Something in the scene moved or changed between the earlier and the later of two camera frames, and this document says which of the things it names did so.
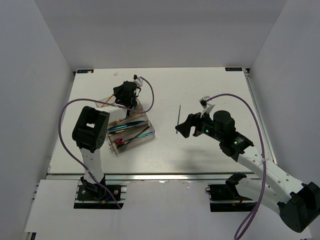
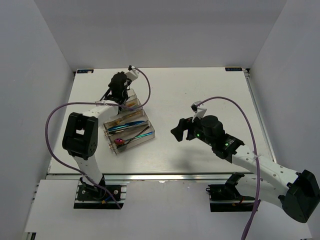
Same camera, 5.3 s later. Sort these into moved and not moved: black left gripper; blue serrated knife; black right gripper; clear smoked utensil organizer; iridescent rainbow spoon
Moved: black right gripper; black left gripper
Not moved: blue serrated knife; iridescent rainbow spoon; clear smoked utensil organizer
